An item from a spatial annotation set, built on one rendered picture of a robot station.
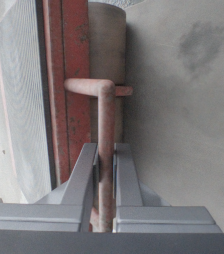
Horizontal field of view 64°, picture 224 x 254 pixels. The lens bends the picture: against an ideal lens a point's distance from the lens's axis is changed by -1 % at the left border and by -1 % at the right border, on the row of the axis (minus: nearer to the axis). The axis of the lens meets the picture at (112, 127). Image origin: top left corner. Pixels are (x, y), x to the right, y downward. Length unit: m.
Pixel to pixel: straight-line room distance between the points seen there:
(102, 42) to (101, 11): 0.03
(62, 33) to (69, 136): 0.09
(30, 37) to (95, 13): 0.07
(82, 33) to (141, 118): 0.13
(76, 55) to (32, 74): 0.05
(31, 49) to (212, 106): 0.18
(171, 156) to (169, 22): 0.15
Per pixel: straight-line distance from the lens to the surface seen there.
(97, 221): 0.18
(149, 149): 0.25
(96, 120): 0.22
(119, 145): 0.15
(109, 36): 0.22
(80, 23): 0.19
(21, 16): 0.22
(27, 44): 0.20
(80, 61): 0.18
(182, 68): 0.22
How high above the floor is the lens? 0.20
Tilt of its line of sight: 38 degrees down
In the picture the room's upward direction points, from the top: 102 degrees counter-clockwise
